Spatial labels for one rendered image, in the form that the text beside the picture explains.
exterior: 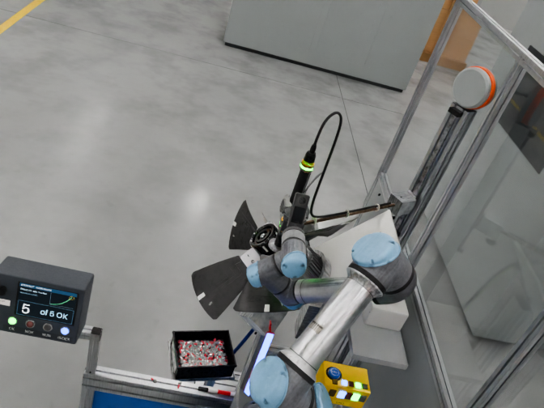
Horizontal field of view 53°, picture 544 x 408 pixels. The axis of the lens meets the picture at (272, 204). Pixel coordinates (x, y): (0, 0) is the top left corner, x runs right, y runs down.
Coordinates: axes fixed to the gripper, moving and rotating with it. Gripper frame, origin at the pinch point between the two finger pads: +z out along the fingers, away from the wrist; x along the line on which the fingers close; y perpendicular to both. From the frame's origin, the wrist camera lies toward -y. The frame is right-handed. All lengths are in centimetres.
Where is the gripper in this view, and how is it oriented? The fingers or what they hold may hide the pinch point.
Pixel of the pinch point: (294, 196)
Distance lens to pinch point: 186.7
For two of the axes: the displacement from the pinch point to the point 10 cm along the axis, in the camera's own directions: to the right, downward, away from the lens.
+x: 9.6, 2.3, 1.4
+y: -2.7, 7.8, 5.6
